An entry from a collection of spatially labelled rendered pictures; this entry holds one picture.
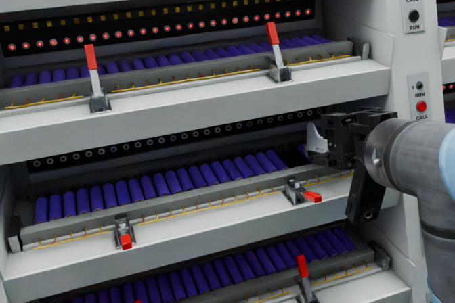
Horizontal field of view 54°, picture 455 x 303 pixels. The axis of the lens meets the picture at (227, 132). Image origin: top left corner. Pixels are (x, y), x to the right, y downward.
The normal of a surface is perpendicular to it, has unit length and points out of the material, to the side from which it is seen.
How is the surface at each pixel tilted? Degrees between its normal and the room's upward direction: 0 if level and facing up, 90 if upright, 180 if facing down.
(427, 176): 90
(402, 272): 90
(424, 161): 70
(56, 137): 109
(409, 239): 90
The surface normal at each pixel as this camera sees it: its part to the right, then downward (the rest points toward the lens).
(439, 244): -0.86, 0.24
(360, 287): -0.04, -0.89
